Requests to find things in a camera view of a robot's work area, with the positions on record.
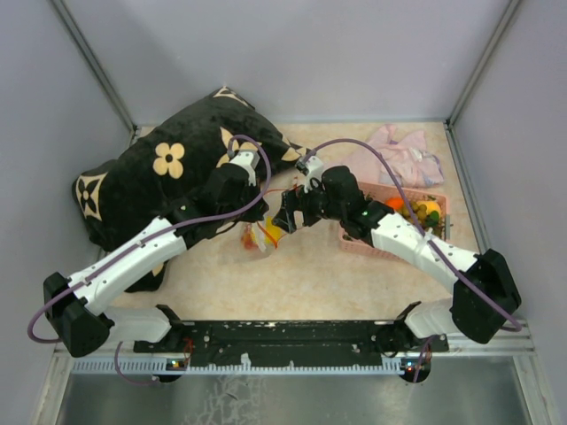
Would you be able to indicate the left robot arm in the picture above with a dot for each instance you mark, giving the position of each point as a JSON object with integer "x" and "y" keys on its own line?
{"x": 79, "y": 306}

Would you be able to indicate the yellow lemon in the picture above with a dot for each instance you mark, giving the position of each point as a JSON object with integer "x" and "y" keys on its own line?
{"x": 272, "y": 233}

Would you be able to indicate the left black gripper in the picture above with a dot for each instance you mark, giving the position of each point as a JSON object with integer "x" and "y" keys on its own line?
{"x": 257, "y": 215}

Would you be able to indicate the black floral pillow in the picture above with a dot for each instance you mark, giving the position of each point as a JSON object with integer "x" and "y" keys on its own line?
{"x": 122, "y": 196}

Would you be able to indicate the pink plastic basket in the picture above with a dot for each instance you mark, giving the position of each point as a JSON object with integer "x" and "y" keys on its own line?
{"x": 382, "y": 193}

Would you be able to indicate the orange fruit upper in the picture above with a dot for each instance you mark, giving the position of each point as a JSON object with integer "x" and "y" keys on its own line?
{"x": 396, "y": 203}

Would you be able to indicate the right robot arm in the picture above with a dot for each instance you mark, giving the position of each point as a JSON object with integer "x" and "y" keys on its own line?
{"x": 482, "y": 291}

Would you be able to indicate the aluminium frame post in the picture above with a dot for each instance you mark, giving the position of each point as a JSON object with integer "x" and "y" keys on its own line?
{"x": 505, "y": 22}
{"x": 94, "y": 65}

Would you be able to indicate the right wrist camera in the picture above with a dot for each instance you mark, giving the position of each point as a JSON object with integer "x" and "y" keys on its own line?
{"x": 311, "y": 168}

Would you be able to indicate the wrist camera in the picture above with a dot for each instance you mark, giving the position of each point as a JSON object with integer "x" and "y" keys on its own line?
{"x": 311, "y": 168}
{"x": 248, "y": 160}

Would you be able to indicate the red strawberries with leaves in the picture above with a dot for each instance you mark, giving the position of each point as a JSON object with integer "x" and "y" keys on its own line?
{"x": 247, "y": 238}

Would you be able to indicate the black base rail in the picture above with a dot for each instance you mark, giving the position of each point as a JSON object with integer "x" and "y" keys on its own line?
{"x": 281, "y": 346}

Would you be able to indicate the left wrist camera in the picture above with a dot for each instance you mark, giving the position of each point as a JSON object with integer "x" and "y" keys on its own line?
{"x": 248, "y": 160}

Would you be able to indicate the aluminium frame post left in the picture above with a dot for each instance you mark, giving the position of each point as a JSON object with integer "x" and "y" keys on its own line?
{"x": 94, "y": 65}

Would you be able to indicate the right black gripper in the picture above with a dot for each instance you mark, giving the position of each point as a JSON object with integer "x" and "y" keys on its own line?
{"x": 296, "y": 199}

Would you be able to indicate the pink crumpled cloth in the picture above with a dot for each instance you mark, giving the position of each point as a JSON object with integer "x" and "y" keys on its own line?
{"x": 412, "y": 165}

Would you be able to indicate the clear zip top bag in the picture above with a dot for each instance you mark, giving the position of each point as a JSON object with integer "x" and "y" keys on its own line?
{"x": 273, "y": 198}

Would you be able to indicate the yellow orange fruit right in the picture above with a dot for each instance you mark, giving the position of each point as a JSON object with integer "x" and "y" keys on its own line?
{"x": 430, "y": 206}

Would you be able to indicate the aluminium frame post right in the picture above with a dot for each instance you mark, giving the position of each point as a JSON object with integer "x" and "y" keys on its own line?
{"x": 505, "y": 22}

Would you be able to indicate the brown longan bunch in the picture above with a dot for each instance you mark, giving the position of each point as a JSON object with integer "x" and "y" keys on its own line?
{"x": 428, "y": 222}

